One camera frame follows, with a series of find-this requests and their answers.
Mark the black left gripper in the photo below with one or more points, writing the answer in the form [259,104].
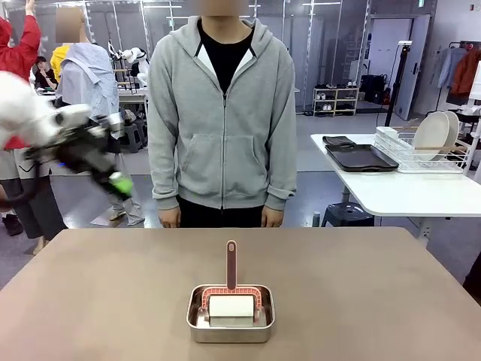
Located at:
[82,150]

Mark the person's left forearm grey sleeve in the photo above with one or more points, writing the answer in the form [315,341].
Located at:
[282,169]

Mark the person's right forearm grey sleeve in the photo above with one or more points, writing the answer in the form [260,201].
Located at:
[163,169]

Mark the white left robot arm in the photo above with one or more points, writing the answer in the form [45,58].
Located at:
[19,109]

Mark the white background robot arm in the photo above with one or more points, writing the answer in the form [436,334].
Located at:
[137,62]

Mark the person's right hand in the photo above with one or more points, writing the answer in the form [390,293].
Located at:
[170,218]

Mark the person's left hand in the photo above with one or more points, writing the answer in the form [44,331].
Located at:
[271,217]

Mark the grey plastic stool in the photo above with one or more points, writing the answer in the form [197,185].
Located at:
[131,137]

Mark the background work table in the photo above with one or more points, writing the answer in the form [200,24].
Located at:
[131,92]

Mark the person in grey hoodie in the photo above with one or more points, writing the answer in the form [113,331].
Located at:
[221,150]

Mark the person in light blue shirt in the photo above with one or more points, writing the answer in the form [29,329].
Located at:
[86,75]

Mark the seated person in black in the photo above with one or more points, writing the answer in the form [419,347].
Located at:
[45,75]

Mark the pink lint roller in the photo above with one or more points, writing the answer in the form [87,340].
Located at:
[231,263]

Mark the person in yellow top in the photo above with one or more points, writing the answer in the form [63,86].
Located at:
[56,60]

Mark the person in red jacket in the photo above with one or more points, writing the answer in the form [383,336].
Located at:
[22,49]

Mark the rectangular steel tray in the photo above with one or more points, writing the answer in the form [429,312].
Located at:
[229,334]

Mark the small grey bottle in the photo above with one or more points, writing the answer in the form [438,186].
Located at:
[316,220]

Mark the white shoe rack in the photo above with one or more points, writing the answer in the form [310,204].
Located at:
[334,99]

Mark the dark metal stool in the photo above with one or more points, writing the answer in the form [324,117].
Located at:
[349,212]

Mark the black bags pile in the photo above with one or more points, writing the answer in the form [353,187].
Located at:
[372,88]

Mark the white side table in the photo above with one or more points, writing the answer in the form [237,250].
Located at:
[394,192]

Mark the white door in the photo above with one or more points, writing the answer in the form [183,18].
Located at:
[383,49]

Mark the black tripod stand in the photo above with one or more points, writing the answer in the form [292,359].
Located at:
[400,71]

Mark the hanging light blue shirt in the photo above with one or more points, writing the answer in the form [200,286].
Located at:
[447,67]

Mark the black clothes rack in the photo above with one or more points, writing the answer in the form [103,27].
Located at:
[456,44]

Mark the hanging orange jacket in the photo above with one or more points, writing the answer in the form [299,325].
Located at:
[467,71]

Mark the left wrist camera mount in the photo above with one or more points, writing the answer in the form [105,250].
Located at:
[73,113]

